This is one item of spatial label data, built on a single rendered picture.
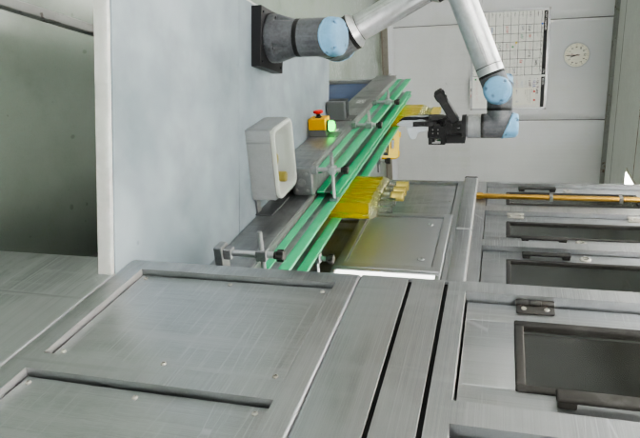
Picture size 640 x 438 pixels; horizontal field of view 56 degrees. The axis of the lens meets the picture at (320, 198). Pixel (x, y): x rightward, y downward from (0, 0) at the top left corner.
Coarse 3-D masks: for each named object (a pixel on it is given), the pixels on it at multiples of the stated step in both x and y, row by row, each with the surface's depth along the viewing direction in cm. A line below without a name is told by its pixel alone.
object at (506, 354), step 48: (384, 288) 107; (432, 288) 106; (480, 288) 105; (528, 288) 104; (336, 336) 94; (384, 336) 93; (432, 336) 92; (480, 336) 94; (528, 336) 94; (576, 336) 93; (624, 336) 92; (336, 384) 83; (384, 384) 82; (432, 384) 82; (480, 384) 84; (528, 384) 83; (576, 384) 83; (624, 384) 82; (336, 432) 74; (384, 432) 74; (432, 432) 73; (480, 432) 74; (528, 432) 72; (576, 432) 71; (624, 432) 71
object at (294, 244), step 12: (384, 132) 282; (360, 168) 235; (312, 204) 201; (324, 204) 201; (312, 216) 191; (324, 216) 190; (300, 228) 183; (312, 228) 182; (288, 240) 175; (300, 240) 174; (288, 252) 168; (300, 252) 166; (276, 264) 162; (288, 264) 160
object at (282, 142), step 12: (288, 120) 190; (276, 132) 195; (288, 132) 194; (276, 144) 196; (288, 144) 196; (276, 156) 181; (288, 156) 197; (276, 168) 182; (288, 168) 198; (276, 180) 183; (288, 180) 199; (276, 192) 186
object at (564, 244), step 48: (432, 192) 260; (528, 192) 253; (576, 192) 250; (624, 192) 246; (336, 240) 221; (480, 240) 210; (528, 240) 209; (576, 240) 208; (624, 240) 205; (576, 288) 179; (624, 288) 177
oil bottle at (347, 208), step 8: (344, 200) 207; (352, 200) 206; (360, 200) 205; (368, 200) 205; (336, 208) 206; (344, 208) 205; (352, 208) 204; (360, 208) 203; (368, 208) 202; (376, 208) 203; (328, 216) 208; (336, 216) 207; (344, 216) 206; (352, 216) 205; (360, 216) 204; (368, 216) 203
